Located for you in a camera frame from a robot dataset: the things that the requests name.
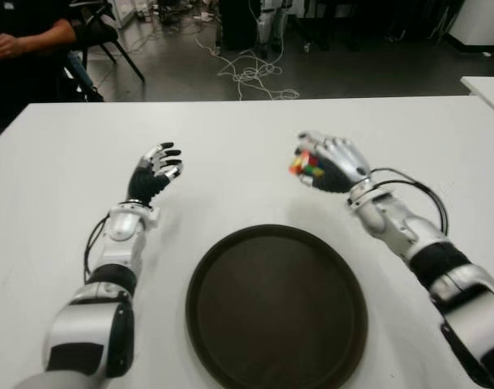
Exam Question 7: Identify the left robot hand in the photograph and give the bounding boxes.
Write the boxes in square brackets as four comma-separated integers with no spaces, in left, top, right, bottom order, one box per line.
[128,142,184,203]

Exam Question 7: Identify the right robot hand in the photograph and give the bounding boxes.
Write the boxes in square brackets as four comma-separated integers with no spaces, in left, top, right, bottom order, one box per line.
[287,130,373,195]

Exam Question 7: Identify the multicoloured Rubik's cube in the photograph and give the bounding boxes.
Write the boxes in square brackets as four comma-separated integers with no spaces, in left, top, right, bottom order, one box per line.
[287,150,326,180]

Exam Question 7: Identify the dark brown round plate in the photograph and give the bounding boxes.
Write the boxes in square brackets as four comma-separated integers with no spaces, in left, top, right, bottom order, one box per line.
[185,223,369,389]

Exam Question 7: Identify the black chair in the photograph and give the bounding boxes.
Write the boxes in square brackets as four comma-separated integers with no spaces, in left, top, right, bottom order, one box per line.
[66,0,147,84]

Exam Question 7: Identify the standing humanoid robot legs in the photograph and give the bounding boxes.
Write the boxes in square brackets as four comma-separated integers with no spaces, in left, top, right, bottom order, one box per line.
[256,0,289,52]

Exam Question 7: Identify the seated person in black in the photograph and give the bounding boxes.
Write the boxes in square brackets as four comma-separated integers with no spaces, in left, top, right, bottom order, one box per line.
[0,0,105,137]

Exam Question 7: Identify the white side table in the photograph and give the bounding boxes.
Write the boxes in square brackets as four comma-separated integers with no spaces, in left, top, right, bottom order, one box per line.
[459,75,494,119]

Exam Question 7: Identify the white cabinet with black base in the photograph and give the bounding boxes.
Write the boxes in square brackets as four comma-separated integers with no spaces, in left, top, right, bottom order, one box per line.
[442,0,494,52]

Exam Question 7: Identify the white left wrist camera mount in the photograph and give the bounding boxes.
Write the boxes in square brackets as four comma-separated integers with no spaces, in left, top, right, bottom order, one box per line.
[109,203,163,229]

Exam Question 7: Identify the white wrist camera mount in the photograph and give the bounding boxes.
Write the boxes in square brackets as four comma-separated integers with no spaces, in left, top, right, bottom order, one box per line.
[344,179,390,211]
[109,203,163,229]

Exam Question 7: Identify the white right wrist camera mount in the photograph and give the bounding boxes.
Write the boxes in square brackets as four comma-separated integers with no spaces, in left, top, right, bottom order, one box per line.
[344,179,390,211]

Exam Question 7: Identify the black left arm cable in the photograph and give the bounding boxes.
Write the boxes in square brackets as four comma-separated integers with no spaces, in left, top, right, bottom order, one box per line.
[83,213,111,284]

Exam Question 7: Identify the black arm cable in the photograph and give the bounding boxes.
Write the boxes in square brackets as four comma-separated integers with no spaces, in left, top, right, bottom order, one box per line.
[369,167,449,237]
[83,213,111,284]

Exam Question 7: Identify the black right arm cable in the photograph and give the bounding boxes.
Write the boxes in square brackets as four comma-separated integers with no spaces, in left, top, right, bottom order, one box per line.
[369,167,449,237]

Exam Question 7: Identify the white cable tangle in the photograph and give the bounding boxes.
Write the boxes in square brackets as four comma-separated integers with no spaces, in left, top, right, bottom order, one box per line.
[194,32,301,101]

